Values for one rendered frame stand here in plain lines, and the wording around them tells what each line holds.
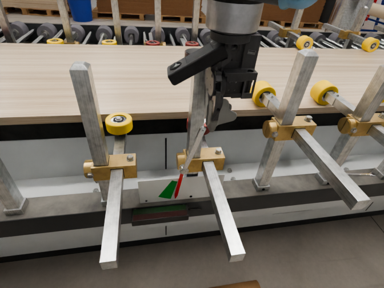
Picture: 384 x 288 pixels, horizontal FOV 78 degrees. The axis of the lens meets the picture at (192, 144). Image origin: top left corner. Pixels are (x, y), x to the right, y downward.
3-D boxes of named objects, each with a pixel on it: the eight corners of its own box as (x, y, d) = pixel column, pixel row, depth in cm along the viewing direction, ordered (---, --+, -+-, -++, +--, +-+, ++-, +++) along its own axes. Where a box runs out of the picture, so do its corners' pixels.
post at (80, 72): (118, 213, 76) (87, 66, 46) (106, 214, 76) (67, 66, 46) (118, 204, 79) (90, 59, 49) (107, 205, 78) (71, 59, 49)
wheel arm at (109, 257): (119, 269, 47) (116, 259, 45) (101, 272, 47) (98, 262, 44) (127, 138, 81) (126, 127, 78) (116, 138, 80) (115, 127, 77)
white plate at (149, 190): (220, 196, 78) (225, 175, 72) (140, 204, 74) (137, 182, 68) (220, 195, 79) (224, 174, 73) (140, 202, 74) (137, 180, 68)
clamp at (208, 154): (223, 170, 71) (225, 157, 68) (178, 174, 69) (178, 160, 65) (218, 158, 75) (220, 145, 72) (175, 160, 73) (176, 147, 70)
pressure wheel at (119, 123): (139, 144, 81) (137, 116, 74) (122, 158, 76) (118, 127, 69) (122, 136, 84) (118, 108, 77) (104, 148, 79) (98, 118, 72)
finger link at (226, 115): (235, 138, 52) (242, 100, 47) (208, 139, 52) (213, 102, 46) (231, 130, 55) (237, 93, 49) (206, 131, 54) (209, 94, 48)
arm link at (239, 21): (215, 3, 34) (201, -7, 41) (211, 39, 37) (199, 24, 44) (273, 5, 35) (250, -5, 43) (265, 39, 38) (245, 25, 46)
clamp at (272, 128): (311, 140, 69) (318, 126, 66) (268, 143, 66) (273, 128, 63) (300, 128, 73) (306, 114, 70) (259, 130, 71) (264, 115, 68)
